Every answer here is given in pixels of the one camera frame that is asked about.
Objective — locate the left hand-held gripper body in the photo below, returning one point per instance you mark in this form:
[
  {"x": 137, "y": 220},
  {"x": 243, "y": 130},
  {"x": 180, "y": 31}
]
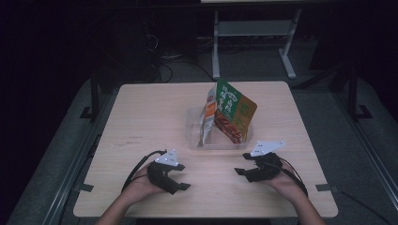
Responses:
[{"x": 159, "y": 176}]

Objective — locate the person's left hand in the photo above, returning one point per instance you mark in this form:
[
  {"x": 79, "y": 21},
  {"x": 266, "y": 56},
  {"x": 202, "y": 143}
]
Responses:
[{"x": 137, "y": 186}]

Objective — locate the grey tape strip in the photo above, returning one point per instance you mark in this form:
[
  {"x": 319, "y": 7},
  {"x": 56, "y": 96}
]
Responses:
[
  {"x": 84, "y": 187},
  {"x": 325, "y": 187}
]

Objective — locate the person's right hand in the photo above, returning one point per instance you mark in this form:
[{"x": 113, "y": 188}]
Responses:
[{"x": 287, "y": 184}]

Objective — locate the clear plastic container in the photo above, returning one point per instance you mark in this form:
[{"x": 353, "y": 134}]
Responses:
[{"x": 219, "y": 142}]

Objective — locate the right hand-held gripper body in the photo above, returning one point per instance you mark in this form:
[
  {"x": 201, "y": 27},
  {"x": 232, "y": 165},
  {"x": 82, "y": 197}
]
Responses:
[{"x": 266, "y": 167}]

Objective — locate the orange and white packet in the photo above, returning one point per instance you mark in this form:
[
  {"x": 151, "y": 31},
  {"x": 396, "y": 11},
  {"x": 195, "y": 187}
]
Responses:
[{"x": 207, "y": 118}]

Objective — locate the black metal stand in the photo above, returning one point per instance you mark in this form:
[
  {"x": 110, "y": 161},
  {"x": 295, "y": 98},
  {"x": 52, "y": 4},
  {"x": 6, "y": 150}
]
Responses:
[
  {"x": 353, "y": 93},
  {"x": 94, "y": 93}
]

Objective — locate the white metal table frame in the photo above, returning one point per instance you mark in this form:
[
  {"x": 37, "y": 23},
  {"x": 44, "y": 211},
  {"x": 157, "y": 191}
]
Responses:
[{"x": 253, "y": 28}]

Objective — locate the green snack packet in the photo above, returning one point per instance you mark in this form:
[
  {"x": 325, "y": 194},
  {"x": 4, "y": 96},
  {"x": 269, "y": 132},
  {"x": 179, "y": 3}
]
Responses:
[{"x": 236, "y": 109}]

